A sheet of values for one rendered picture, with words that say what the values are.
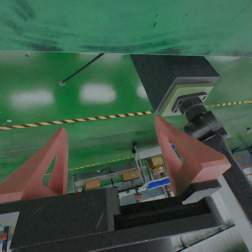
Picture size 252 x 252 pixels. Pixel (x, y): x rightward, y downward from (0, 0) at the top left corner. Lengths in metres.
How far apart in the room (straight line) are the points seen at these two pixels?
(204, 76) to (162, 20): 0.29
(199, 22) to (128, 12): 0.17
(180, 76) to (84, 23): 0.33
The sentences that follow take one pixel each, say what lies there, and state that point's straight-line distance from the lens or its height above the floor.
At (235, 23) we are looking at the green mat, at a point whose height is 0.78.
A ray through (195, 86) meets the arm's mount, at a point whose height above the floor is 0.79.
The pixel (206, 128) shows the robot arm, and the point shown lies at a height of 0.95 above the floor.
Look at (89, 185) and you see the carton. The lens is 4.66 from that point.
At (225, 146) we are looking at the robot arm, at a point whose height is 1.02.
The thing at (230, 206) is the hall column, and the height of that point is 1.64.
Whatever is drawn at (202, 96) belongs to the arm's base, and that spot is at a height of 0.82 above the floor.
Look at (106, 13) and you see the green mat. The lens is 0.33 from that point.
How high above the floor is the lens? 1.08
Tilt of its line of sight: 27 degrees down
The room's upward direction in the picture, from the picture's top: 163 degrees clockwise
